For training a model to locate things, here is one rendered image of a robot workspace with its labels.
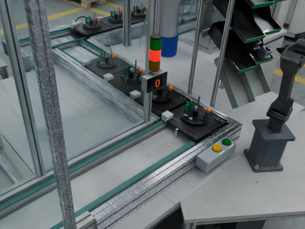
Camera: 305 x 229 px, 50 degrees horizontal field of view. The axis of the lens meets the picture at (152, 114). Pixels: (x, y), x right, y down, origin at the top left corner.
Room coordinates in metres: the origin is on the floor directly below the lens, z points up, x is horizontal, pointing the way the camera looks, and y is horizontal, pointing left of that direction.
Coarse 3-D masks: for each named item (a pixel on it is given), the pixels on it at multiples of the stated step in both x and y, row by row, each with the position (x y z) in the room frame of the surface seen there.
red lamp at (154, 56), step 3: (150, 51) 1.28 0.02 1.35; (153, 51) 1.27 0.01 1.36; (156, 51) 1.27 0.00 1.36; (159, 51) 1.28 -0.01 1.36; (150, 54) 1.28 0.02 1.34; (153, 54) 1.27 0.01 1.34; (156, 54) 1.27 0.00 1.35; (159, 54) 1.28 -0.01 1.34; (150, 57) 1.28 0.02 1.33; (153, 57) 1.27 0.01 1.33; (156, 57) 1.27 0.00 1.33; (159, 57) 1.28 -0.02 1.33; (153, 60) 1.27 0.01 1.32; (156, 60) 1.27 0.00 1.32; (159, 60) 1.28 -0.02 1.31
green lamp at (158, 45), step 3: (150, 39) 1.29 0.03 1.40; (150, 42) 1.29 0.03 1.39; (153, 42) 1.27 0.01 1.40; (156, 42) 1.27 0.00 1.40; (159, 42) 1.28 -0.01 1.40; (150, 45) 1.28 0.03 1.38; (153, 45) 1.27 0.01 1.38; (156, 45) 1.27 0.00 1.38; (159, 45) 1.28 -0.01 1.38; (150, 48) 1.28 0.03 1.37; (153, 48) 1.27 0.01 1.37; (156, 48) 1.27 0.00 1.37; (159, 48) 1.28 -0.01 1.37
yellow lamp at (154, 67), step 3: (150, 60) 1.28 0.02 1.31; (150, 63) 1.28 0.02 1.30; (153, 63) 1.27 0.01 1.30; (156, 63) 1.27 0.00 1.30; (159, 63) 1.29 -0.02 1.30; (150, 66) 1.28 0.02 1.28; (153, 66) 1.27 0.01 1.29; (156, 66) 1.27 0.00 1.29; (159, 66) 1.29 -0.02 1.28; (150, 69) 1.28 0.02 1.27; (153, 69) 1.27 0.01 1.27; (156, 69) 1.27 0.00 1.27; (159, 69) 1.29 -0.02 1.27
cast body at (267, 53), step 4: (260, 48) 1.65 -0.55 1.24; (264, 48) 1.60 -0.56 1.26; (268, 48) 1.59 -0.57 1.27; (256, 52) 1.63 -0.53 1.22; (260, 52) 1.61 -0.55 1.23; (264, 52) 1.59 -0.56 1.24; (268, 52) 1.58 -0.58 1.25; (260, 56) 1.60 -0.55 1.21; (264, 56) 1.58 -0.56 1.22; (268, 56) 1.59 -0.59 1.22
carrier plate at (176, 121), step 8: (176, 112) 1.39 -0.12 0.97; (168, 120) 1.32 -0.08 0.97; (176, 120) 1.32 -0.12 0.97; (208, 120) 1.34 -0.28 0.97; (224, 120) 1.34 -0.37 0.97; (184, 128) 1.26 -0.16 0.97; (192, 128) 1.26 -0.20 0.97; (200, 128) 1.27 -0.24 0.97; (208, 128) 1.27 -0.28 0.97; (216, 128) 1.28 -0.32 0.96; (192, 136) 1.20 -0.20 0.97; (200, 136) 1.21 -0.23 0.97
